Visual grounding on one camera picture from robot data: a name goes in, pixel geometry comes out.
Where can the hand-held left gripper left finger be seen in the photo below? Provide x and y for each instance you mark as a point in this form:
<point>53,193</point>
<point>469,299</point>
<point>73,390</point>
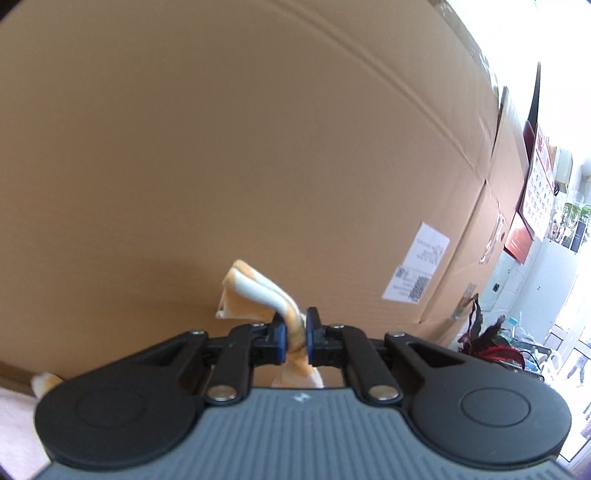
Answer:
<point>280,344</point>

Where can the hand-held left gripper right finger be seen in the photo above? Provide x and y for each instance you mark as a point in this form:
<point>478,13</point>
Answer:
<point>312,337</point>

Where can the orange and white striped sweater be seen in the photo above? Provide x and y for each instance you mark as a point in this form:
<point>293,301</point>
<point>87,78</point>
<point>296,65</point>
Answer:
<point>251,295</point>

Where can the large white shipping label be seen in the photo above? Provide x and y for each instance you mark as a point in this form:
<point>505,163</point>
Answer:
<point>415,263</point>

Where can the red leafed potted plant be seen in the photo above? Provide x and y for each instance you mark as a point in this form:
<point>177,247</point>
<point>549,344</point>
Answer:
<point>489,337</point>

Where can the cardboard panel with large label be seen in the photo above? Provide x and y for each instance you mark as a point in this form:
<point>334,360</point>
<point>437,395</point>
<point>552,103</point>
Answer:
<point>231,161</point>

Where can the white cabinet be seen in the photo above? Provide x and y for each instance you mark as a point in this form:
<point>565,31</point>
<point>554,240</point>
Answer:
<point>531,286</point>

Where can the pink fleece blanket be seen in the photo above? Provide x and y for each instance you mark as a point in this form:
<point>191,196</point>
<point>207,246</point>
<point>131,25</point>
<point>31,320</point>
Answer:
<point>16,434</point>

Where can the green potted plant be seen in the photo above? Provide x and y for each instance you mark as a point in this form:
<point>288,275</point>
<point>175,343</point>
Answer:
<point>570,217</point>

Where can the dark red wall sign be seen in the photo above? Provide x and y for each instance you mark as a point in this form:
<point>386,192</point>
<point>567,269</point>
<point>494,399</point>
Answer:
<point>518,237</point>

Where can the red wall calendar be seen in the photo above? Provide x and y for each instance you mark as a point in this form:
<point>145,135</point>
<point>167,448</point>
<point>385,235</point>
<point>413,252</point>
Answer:
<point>538,184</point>

